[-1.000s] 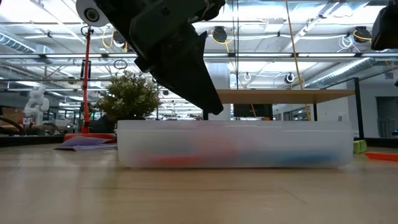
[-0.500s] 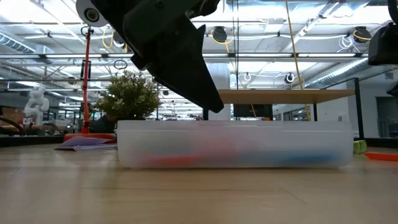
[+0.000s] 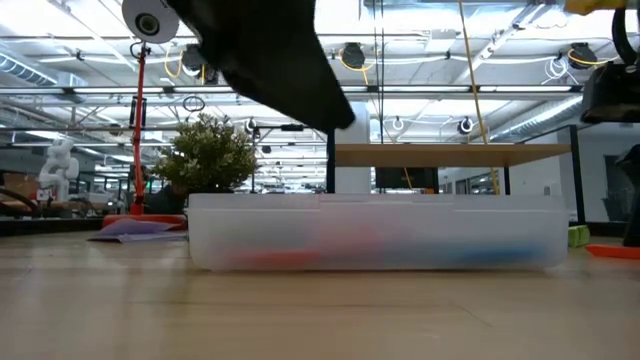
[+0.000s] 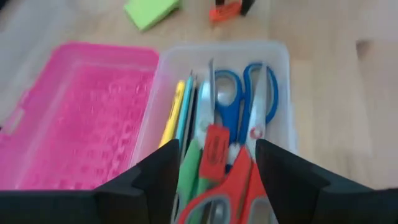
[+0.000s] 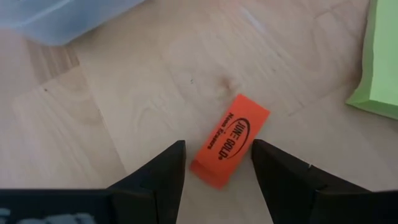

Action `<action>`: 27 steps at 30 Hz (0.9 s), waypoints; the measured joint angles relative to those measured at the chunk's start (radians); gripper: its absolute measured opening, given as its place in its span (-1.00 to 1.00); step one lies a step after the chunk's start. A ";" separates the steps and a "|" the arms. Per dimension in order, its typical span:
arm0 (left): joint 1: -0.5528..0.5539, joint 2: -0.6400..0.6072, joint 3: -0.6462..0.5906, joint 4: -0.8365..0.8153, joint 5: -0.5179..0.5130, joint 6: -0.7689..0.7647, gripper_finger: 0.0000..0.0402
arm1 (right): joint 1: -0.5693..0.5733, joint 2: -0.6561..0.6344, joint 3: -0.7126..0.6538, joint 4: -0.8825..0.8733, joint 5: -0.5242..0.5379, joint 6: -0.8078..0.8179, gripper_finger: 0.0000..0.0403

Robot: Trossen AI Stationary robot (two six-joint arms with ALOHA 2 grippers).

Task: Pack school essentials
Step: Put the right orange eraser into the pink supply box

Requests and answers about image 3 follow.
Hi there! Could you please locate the yellow cable tag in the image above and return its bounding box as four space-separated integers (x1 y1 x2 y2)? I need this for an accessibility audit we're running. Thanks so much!
564 0 627 16

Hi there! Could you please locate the black pole clamp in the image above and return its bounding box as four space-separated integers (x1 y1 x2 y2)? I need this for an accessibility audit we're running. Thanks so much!
128 97 148 129

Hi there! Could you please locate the black metal post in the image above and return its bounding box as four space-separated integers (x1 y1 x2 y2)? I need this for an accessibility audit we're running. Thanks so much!
569 124 587 225

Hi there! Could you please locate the lime green block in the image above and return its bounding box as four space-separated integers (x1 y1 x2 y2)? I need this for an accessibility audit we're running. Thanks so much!
568 224 591 249

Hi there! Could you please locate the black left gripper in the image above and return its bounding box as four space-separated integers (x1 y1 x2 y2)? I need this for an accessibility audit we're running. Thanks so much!
167 0 356 134

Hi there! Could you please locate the white robot figure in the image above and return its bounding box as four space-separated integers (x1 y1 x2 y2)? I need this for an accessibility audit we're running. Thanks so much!
37 137 81 204

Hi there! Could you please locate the white round overhead camera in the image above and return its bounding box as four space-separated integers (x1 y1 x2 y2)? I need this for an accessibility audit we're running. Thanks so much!
121 0 180 45

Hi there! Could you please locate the orange item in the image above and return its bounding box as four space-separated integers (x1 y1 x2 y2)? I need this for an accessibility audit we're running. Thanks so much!
585 243 640 261

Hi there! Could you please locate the person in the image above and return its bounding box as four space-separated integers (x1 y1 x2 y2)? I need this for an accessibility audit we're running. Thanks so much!
143 183 190 216

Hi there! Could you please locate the white pillar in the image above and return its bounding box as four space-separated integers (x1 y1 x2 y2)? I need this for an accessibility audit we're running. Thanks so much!
333 101 372 196

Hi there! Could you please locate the black monitor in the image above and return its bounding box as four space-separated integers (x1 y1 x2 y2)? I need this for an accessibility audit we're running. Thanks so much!
375 167 440 195

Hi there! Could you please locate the black cable loop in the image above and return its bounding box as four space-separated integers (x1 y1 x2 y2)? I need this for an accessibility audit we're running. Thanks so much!
182 94 206 114

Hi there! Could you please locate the red camera stand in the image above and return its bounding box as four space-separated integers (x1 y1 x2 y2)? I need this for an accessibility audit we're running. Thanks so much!
102 42 189 231

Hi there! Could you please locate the translucent plastic storage box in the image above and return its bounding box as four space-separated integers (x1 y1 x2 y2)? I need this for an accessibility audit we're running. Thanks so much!
187 192 570 273

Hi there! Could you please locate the wooden tabletop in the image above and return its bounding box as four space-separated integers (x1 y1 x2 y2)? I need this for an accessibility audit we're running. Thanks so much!
334 143 573 168

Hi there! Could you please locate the black metal frame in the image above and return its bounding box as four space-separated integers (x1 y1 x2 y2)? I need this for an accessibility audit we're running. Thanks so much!
252 123 337 196

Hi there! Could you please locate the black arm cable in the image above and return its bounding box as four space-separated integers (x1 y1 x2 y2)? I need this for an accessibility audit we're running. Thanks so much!
611 7 640 66

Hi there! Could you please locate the yellow hanging cable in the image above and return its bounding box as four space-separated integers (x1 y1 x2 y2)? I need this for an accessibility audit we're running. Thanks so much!
457 0 501 196

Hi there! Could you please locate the green potted plant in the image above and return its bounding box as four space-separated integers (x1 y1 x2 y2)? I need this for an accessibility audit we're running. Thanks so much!
149 112 261 196

